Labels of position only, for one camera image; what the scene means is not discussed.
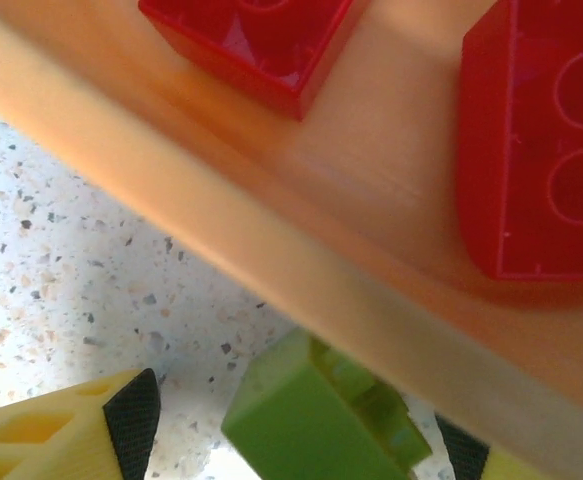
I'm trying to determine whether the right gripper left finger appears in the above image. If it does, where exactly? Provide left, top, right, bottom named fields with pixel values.
left=0, top=367, right=165, bottom=480

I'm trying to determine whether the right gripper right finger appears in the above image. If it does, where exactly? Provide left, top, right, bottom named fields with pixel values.
left=433, top=414, right=540, bottom=480

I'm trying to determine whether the green lego brick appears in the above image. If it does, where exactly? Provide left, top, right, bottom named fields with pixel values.
left=220, top=326, right=434, bottom=480

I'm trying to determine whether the orange plastic container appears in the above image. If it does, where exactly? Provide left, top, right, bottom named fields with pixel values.
left=0, top=0, right=583, bottom=480

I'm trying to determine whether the red lego brick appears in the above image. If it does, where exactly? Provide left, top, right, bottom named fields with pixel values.
left=137, top=0, right=358, bottom=123
left=457, top=0, right=583, bottom=282

